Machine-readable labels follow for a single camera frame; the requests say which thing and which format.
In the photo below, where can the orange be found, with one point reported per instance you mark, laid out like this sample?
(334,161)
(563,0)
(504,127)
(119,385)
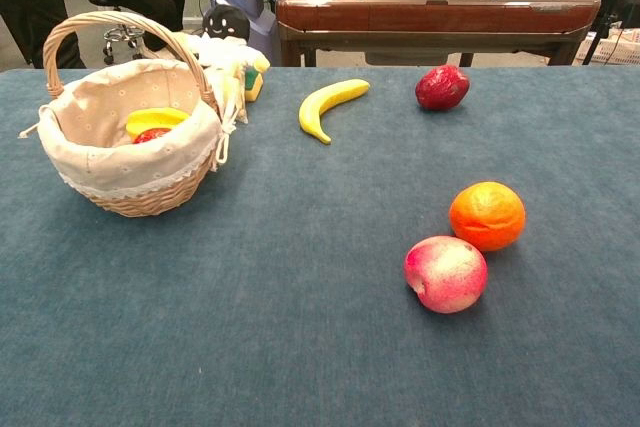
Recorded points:
(487,217)

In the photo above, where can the wicker basket with cloth liner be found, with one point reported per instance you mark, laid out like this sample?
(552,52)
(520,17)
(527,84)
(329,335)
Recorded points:
(125,169)

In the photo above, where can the small red toy fruit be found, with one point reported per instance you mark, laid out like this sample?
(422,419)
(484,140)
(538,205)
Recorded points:
(150,136)

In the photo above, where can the yellow toy fruit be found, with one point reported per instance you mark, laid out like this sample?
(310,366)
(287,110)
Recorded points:
(150,118)

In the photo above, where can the yellow toy banana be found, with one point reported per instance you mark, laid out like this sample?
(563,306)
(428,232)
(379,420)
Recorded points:
(320,107)

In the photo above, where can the blue tablecloth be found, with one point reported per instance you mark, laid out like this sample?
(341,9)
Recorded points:
(250,322)

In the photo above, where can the pink toy peach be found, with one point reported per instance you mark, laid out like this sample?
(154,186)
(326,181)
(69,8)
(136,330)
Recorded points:
(445,274)

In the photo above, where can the dark red toy apple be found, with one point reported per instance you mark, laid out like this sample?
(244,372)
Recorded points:
(442,88)

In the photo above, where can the black faced plush toy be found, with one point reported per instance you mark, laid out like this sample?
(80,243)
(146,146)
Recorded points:
(225,22)

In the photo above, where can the brown mahjong table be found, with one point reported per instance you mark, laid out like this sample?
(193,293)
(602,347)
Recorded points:
(425,14)

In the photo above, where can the black chrome rolling stool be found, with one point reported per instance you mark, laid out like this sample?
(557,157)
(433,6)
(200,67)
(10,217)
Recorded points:
(120,34)

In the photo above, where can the white plastic crate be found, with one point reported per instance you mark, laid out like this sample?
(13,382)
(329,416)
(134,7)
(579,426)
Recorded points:
(620,52)

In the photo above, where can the black tripod stand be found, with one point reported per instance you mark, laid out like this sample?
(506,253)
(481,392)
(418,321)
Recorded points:
(607,12)

